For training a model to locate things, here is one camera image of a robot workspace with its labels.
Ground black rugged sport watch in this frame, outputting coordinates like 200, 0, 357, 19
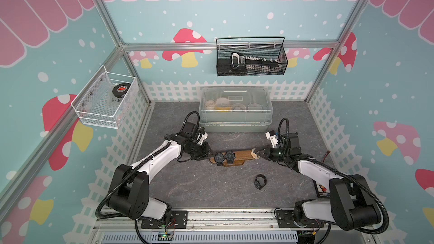
214, 152, 225, 166

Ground large black digital watch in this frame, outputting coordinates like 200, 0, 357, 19
224, 151, 236, 164

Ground wooden watch stand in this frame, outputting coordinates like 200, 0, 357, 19
209, 149, 260, 167

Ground beige strap watch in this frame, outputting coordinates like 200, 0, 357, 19
250, 149, 260, 159

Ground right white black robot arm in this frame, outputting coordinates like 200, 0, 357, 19
253, 130, 390, 235

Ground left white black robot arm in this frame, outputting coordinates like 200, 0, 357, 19
95, 111, 214, 227

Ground clear plastic storage box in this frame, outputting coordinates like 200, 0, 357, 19
199, 87, 274, 132

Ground green circuit board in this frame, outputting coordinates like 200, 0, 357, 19
157, 232, 174, 241

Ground black tape roll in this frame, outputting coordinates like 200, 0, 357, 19
112, 82, 132, 98

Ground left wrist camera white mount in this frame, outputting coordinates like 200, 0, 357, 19
197, 133, 208, 145

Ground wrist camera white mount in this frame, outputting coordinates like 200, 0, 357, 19
266, 131, 279, 148
197, 133, 208, 145

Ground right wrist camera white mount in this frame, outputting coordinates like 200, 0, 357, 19
266, 131, 279, 148

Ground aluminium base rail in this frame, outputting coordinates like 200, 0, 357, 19
88, 208, 380, 244

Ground black wire mesh basket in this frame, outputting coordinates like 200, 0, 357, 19
215, 36, 288, 76

